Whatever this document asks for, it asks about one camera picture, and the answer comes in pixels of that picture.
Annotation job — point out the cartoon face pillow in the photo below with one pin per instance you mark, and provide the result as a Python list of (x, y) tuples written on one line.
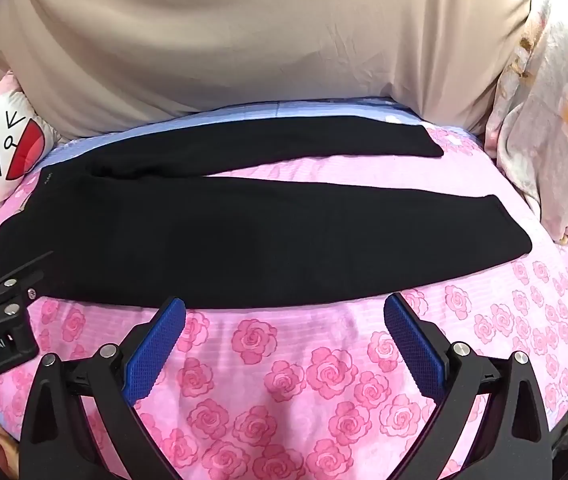
[(9, 135)]

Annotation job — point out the beige cloth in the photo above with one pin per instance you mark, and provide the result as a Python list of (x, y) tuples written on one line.
[(264, 35)]

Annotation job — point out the black pants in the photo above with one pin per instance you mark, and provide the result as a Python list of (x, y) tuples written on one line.
[(214, 240)]

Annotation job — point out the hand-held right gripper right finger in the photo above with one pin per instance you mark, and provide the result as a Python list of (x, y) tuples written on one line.
[(411, 340)]

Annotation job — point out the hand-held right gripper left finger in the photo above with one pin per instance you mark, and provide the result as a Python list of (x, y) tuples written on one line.
[(156, 340)]

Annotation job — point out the pale floral blanket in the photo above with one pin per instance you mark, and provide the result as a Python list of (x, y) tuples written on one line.
[(553, 110)]

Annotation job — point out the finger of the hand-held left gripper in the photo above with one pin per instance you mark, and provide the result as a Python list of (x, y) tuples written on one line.
[(24, 277)]

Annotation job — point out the pink rose print bedsheet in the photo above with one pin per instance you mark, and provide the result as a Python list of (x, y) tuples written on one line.
[(314, 385)]

